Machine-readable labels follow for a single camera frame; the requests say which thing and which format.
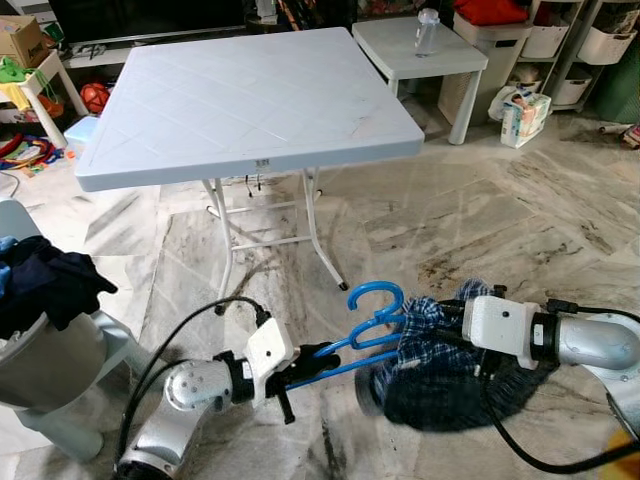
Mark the brown cardboard box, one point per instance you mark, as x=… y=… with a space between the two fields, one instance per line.
x=25 y=42

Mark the green bin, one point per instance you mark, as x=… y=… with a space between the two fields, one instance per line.
x=620 y=90

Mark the black television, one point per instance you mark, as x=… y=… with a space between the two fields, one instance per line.
x=150 y=18

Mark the green toy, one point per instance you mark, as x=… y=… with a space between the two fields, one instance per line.
x=12 y=70

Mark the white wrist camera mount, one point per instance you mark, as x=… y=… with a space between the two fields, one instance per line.
x=270 y=355
x=500 y=330

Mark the blue plastic hanger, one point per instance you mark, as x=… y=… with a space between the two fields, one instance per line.
x=340 y=368
x=376 y=287

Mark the blue checked garment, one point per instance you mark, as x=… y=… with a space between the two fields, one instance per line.
x=450 y=390

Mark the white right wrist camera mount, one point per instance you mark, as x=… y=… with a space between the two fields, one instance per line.
x=500 y=330

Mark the clear plastic jar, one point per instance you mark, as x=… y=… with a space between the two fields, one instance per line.
x=427 y=32

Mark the grey laundry basket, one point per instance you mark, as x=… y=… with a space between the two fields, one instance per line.
x=45 y=365

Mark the beige storage bin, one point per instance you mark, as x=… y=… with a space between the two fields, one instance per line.
x=500 y=60

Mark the white printed tissue pack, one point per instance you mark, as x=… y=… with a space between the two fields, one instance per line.
x=522 y=118

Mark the large white folding table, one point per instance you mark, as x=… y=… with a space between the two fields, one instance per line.
x=250 y=100

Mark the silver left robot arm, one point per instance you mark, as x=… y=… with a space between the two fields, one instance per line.
x=190 y=385

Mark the small white kids table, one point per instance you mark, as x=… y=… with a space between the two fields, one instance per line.
x=40 y=85

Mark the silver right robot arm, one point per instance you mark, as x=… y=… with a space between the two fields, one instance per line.
x=595 y=340

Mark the white shelf storage bin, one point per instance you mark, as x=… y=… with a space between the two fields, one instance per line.
x=545 y=35
x=605 y=40

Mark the orange ball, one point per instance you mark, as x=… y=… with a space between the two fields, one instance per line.
x=95 y=97

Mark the red cloth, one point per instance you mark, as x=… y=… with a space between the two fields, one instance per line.
x=490 y=12

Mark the small white side table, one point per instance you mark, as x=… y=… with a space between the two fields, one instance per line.
x=420 y=62

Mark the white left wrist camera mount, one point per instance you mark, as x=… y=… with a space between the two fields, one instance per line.
x=270 y=355

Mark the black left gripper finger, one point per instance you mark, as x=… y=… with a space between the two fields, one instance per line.
x=312 y=375
x=320 y=353

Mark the colourful toy hoops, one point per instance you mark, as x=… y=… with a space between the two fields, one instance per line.
x=28 y=155

